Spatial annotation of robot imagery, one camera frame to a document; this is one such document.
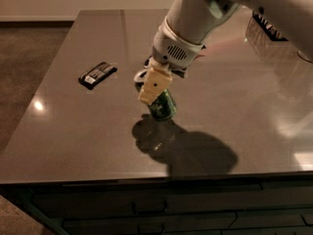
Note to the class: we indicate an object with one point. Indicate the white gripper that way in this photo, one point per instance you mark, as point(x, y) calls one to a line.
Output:
point(174, 51)

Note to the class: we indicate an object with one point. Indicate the green soda can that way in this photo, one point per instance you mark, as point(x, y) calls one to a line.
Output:
point(164, 106)

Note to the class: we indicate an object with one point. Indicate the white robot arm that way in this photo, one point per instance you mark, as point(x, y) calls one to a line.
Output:
point(188, 23)

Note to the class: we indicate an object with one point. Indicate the blue white chip bag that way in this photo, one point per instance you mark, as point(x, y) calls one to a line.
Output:
point(147, 62)

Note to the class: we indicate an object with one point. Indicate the black snack bar wrapper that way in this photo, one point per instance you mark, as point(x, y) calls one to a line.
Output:
point(96, 75)

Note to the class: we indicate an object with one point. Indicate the dark cabinet drawers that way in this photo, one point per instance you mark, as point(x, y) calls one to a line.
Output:
point(212, 207)

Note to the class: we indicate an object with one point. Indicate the black wire basket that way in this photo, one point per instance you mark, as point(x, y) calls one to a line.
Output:
point(268, 28)

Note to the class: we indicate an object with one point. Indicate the upper drawer handle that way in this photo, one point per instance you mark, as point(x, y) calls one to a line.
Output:
point(147, 207)

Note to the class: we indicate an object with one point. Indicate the drawer handle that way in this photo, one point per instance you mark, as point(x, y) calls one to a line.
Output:
point(147, 207)
point(150, 229)

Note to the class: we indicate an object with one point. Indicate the lower drawer handle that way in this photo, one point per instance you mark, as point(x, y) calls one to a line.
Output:
point(150, 229)

